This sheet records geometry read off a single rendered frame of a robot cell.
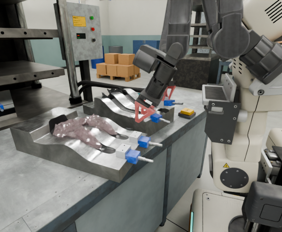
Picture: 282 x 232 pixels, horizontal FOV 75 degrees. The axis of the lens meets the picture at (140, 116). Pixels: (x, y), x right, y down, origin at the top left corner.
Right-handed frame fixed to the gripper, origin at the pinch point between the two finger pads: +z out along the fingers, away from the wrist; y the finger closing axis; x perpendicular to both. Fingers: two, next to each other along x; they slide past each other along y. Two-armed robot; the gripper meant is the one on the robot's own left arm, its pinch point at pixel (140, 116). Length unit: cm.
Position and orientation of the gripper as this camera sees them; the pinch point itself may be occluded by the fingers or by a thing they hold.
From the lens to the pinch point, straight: 63.5
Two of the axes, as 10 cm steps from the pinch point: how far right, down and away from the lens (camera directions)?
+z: -4.3, 7.7, 4.7
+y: -2.8, 3.8, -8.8
